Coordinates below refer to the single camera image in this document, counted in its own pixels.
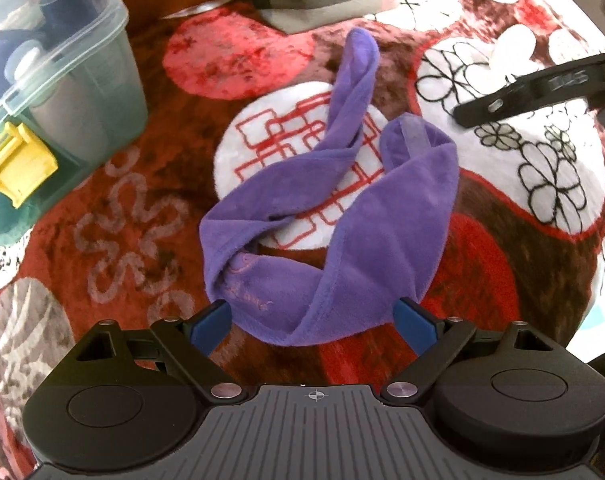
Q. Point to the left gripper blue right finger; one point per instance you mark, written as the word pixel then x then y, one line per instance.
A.
pixel 417 326

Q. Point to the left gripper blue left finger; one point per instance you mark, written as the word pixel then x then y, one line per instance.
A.
pixel 210 326

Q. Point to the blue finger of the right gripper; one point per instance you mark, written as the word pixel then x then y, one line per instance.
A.
pixel 579 79

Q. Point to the purple microfibre towel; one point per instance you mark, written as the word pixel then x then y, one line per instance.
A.
pixel 387 245

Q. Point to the clear plastic toolbox yellow latch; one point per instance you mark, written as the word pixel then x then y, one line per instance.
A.
pixel 70 97

